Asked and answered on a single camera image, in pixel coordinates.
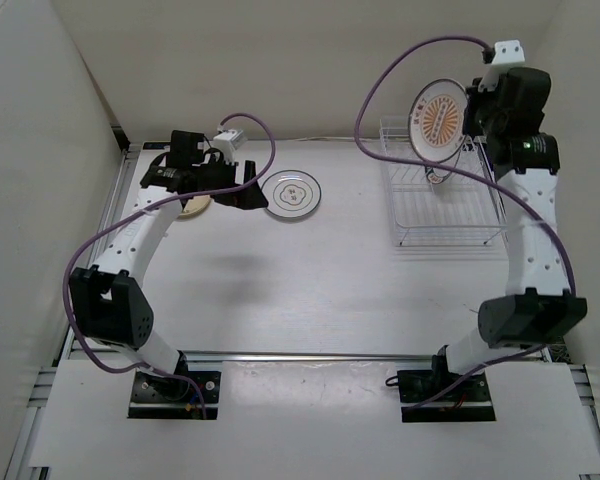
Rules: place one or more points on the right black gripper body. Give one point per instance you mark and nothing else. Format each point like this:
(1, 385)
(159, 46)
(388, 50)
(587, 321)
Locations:
(491, 119)

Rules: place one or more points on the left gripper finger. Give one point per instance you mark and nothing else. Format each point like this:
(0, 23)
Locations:
(251, 198)
(250, 172)

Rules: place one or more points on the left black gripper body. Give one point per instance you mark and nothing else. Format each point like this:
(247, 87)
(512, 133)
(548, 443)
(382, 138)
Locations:
(219, 175)

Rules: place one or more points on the beige floral small plate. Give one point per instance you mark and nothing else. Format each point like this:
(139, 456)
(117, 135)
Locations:
(194, 207)

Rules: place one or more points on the orange sunburst plate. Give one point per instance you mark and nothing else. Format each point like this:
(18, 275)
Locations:
(436, 119)

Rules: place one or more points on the white plate purple rim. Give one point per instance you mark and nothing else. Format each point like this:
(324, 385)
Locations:
(292, 195)

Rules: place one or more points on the green rim white plate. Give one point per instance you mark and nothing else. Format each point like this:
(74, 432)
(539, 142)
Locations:
(436, 176)

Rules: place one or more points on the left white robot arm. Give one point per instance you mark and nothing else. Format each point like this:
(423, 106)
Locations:
(108, 303)

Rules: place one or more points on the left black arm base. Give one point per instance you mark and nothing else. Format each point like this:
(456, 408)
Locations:
(163, 399)

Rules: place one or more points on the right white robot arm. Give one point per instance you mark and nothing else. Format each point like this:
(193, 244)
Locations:
(540, 303)

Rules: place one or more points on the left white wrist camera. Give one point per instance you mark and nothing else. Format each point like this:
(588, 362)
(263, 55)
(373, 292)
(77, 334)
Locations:
(228, 142)

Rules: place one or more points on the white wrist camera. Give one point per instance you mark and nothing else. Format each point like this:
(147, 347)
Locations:
(507, 54)
(228, 142)

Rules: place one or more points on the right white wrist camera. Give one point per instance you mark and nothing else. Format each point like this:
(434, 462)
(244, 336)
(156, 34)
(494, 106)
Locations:
(507, 54)

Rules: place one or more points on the white wire dish rack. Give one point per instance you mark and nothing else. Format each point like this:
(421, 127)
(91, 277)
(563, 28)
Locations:
(460, 216)

